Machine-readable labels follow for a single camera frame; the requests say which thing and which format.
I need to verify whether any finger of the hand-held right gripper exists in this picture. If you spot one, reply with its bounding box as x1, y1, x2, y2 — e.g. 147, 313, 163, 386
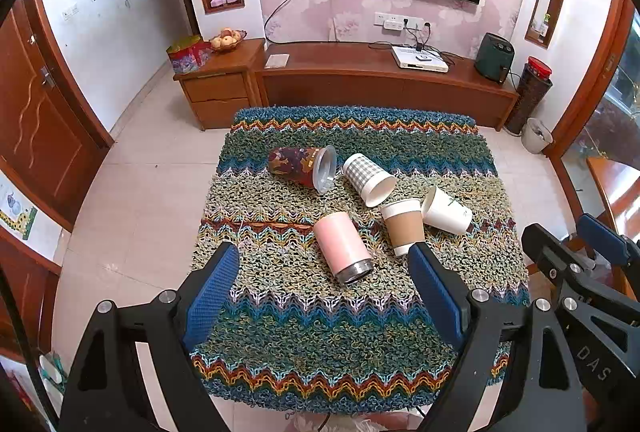
577, 213, 640, 265
521, 223, 630, 353

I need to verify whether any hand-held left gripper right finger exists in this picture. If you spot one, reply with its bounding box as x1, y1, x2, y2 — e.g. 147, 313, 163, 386
407, 242, 589, 432

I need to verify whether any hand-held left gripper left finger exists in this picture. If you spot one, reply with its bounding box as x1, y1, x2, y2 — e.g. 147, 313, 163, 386
59, 241, 241, 432

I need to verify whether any pink metal tumbler cup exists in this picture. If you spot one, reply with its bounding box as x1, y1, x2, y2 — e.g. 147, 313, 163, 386
313, 211, 374, 285

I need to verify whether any brown sleeve paper cup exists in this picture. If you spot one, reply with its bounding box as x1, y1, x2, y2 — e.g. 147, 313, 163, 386
379, 198, 426, 257

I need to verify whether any plain white paper cup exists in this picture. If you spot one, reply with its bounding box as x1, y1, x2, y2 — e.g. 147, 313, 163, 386
421, 185, 473, 235

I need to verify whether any grey checked paper cup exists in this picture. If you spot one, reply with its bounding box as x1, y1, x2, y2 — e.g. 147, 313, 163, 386
342, 153, 398, 208

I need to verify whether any red patterned cup clear lid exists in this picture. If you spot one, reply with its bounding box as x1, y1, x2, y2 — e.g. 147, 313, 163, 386
267, 144, 338, 195

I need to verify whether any wooden side table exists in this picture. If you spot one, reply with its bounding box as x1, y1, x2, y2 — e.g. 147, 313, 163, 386
585, 156, 640, 243

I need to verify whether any white waste bin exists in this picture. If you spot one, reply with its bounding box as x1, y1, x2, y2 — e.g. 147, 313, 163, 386
521, 117, 555, 155

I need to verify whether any striped knitted table mat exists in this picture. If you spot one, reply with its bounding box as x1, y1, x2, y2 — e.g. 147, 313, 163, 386
189, 106, 531, 415

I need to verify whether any pale crumpled cloth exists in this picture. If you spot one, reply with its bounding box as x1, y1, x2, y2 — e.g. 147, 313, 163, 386
290, 412, 421, 432

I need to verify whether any tall dark canister red lid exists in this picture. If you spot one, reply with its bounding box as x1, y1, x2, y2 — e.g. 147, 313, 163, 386
504, 57, 554, 136

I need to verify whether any dark green air fryer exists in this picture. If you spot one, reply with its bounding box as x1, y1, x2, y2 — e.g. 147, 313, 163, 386
474, 32, 514, 85

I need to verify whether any wooden side cabinet with drawers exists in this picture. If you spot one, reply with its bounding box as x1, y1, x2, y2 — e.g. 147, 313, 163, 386
172, 38, 267, 131

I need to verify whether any long wooden television cabinet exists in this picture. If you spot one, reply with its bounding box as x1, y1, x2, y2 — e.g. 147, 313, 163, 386
254, 41, 521, 133

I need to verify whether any white set-top box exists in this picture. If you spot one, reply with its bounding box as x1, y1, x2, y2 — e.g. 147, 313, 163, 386
391, 44, 449, 74

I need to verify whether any red patterned gift box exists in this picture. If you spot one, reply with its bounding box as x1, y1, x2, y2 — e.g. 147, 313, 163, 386
166, 35, 212, 75

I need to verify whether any brown wooden door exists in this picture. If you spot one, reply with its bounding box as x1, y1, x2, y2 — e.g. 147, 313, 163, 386
0, 0, 116, 233

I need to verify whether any bowl of fruit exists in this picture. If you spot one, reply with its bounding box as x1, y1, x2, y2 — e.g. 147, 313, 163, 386
208, 28, 248, 54

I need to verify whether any wall poster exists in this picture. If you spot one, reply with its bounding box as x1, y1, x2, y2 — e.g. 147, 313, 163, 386
0, 172, 39, 241

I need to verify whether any white wall socket panel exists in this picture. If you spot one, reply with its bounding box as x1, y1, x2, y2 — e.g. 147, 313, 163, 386
375, 12, 426, 33

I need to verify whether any black television cable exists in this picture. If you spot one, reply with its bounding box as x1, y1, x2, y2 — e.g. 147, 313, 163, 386
263, 0, 313, 44

